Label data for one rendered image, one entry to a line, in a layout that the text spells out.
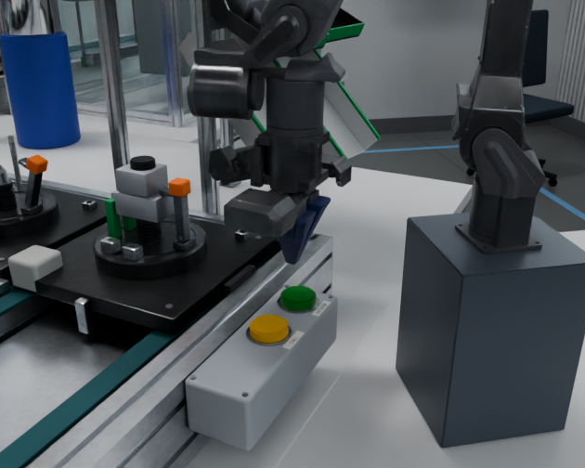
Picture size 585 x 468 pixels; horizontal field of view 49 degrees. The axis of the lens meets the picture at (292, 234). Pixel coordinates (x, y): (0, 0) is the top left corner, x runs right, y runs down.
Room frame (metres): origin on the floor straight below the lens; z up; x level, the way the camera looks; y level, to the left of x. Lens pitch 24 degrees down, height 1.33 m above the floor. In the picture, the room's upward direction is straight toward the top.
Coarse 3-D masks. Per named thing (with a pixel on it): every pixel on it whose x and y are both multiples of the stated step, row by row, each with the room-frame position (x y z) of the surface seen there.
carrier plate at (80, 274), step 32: (64, 256) 0.73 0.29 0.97; (224, 256) 0.73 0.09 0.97; (256, 256) 0.74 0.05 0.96; (64, 288) 0.65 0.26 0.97; (96, 288) 0.65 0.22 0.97; (128, 288) 0.65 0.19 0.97; (160, 288) 0.65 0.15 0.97; (192, 288) 0.65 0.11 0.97; (128, 320) 0.61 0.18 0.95; (160, 320) 0.59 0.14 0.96
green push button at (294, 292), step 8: (288, 288) 0.65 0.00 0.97; (296, 288) 0.65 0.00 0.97; (304, 288) 0.65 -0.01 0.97; (280, 296) 0.63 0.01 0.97; (288, 296) 0.63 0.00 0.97; (296, 296) 0.63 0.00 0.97; (304, 296) 0.63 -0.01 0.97; (312, 296) 0.63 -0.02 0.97; (288, 304) 0.62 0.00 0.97; (296, 304) 0.61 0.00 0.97; (304, 304) 0.61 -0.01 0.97; (312, 304) 0.62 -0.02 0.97
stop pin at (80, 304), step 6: (78, 300) 0.63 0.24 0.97; (84, 300) 0.63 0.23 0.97; (78, 306) 0.62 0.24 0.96; (84, 306) 0.62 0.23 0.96; (90, 306) 0.63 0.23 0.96; (78, 312) 0.62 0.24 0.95; (84, 312) 0.62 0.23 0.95; (90, 312) 0.63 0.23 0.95; (78, 318) 0.63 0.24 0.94; (84, 318) 0.62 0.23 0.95; (90, 318) 0.63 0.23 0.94; (78, 324) 0.63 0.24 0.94; (84, 324) 0.62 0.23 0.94; (90, 324) 0.63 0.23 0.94; (84, 330) 0.62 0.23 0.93; (90, 330) 0.62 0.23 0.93
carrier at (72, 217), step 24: (0, 168) 0.85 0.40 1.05; (0, 192) 0.84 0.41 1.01; (24, 192) 0.91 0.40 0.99; (48, 192) 0.91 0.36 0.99; (0, 216) 0.81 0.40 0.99; (24, 216) 0.81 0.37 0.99; (48, 216) 0.83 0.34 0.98; (72, 216) 0.86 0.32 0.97; (96, 216) 0.86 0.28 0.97; (0, 240) 0.78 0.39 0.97; (24, 240) 0.78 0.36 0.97; (48, 240) 0.78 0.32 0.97; (0, 264) 0.71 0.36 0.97
